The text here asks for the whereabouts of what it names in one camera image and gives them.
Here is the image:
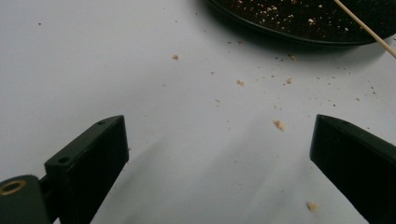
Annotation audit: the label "thin wooden skewer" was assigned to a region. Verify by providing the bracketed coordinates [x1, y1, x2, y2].
[332, 0, 396, 60]

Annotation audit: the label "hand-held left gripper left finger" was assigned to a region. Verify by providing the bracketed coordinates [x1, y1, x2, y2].
[44, 115, 130, 224]

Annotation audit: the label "scattered food crumbs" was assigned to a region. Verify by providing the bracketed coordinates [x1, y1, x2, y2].
[36, 18, 379, 213]

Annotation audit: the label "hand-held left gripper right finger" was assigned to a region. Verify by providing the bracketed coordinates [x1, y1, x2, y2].
[309, 114, 396, 224]

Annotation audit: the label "round black plate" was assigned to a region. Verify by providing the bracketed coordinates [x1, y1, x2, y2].
[204, 0, 396, 48]

